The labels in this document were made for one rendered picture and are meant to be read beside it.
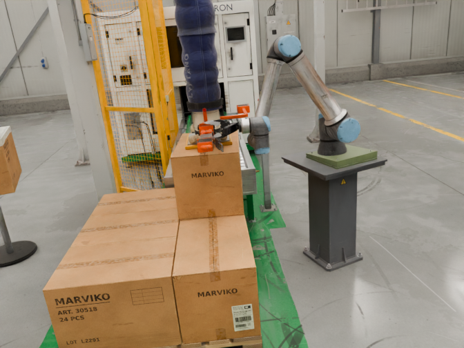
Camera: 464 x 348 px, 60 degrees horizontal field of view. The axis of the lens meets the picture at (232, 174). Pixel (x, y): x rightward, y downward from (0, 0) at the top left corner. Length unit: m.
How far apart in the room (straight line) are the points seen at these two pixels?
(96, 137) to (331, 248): 2.25
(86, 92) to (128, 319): 2.22
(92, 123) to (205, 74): 1.61
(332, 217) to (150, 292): 1.34
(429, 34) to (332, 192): 11.11
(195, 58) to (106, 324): 1.51
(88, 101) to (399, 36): 10.60
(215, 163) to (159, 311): 0.86
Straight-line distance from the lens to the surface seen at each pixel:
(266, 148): 2.34
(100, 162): 3.87
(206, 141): 1.98
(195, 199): 2.41
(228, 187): 2.37
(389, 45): 12.98
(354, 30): 12.55
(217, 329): 2.12
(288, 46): 2.32
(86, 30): 3.67
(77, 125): 6.09
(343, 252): 2.94
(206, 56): 2.45
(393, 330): 2.49
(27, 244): 3.92
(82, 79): 3.75
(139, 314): 2.09
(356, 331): 2.44
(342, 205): 2.79
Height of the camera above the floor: 1.58
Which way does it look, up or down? 19 degrees down
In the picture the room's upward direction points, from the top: 5 degrees counter-clockwise
